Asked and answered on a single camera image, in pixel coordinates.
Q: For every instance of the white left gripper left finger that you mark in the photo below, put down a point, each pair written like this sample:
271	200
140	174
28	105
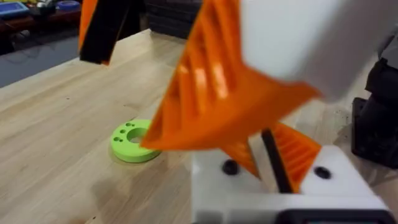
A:
208	183

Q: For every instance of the dark wooden bench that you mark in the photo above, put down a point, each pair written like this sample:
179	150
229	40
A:
37	21

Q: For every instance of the finger of the white orange right gripper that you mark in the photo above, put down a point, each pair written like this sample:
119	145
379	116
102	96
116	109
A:
217	109
99	37

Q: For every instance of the orange ribbed wedge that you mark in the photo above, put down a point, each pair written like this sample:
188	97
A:
245	158

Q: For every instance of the white orange left gripper right finger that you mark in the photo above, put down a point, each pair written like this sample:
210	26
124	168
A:
329	186

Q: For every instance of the green disc with holes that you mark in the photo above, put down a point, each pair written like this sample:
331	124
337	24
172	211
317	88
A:
124	146

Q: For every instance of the blue tray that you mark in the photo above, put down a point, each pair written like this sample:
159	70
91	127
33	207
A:
12	8

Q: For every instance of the blue round tub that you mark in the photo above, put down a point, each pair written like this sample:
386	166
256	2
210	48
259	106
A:
68	5

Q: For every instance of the black stacked boxes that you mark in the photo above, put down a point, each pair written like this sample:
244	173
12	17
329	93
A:
171	18

